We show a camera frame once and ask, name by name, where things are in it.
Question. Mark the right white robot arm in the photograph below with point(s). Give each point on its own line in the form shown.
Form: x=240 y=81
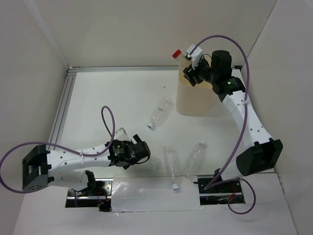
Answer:
x=262 y=151

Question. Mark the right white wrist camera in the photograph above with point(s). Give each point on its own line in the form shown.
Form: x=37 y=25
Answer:
x=194 y=54

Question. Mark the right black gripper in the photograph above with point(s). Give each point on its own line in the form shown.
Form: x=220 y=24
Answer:
x=189 y=73

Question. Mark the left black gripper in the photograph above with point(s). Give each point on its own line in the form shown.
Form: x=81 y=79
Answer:
x=141 y=150

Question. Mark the clear bottle centre vertical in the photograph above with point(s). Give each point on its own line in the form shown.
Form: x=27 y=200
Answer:
x=172 y=166

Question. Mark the aluminium frame rail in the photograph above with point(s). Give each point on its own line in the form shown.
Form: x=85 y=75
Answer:
x=132 y=93

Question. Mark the clear bottle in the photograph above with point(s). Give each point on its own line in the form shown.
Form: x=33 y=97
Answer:
x=195 y=159
x=160 y=113
x=151 y=164

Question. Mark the red cap labelled bottle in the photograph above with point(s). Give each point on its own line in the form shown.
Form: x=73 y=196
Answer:
x=181 y=59

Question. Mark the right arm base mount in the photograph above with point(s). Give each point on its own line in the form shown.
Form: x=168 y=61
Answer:
x=221 y=194

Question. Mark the beige plastic bin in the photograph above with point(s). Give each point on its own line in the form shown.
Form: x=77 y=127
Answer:
x=193 y=101

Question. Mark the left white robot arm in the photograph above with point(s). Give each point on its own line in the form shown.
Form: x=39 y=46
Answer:
x=42 y=168

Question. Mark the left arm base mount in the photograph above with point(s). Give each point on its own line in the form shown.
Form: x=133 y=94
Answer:
x=99 y=198

